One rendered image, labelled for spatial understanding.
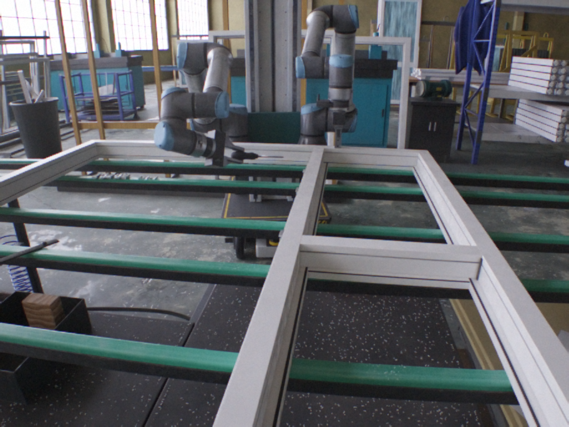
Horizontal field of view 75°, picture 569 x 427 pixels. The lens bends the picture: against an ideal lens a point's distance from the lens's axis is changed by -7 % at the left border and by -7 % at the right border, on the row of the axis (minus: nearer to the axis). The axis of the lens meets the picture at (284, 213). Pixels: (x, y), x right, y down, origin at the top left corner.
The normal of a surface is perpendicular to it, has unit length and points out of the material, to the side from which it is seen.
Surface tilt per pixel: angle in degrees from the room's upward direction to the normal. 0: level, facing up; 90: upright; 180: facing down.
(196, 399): 0
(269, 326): 0
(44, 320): 90
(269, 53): 90
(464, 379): 0
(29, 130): 94
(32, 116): 94
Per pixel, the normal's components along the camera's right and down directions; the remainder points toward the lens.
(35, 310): -0.12, 0.39
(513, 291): 0.00, -0.92
